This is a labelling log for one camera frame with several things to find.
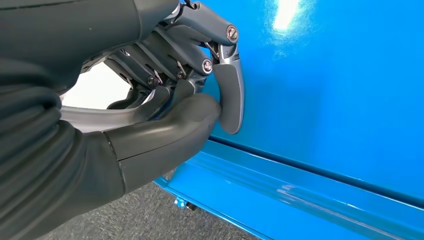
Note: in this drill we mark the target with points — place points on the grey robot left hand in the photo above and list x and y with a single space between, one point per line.
82 30

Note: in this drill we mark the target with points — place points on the blue metal shelf rack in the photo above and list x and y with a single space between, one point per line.
331 99

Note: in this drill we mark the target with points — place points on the black caster wheel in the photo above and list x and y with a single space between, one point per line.
191 206

